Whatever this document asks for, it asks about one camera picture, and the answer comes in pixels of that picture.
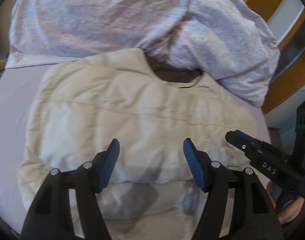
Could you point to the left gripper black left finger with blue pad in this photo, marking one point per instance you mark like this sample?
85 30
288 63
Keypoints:
66 206

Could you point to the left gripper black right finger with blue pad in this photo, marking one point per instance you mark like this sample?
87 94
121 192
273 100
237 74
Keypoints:
237 205

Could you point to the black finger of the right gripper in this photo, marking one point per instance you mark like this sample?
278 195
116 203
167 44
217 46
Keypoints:
255 149

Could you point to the beige puffer jacket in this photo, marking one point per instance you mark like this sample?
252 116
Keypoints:
132 119

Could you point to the person's right hand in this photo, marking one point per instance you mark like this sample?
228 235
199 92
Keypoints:
290 212

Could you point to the lilac bed sheet mattress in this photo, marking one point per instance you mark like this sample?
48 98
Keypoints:
10 119

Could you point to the lilac crumpled duvet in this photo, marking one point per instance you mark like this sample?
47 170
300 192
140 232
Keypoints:
224 38

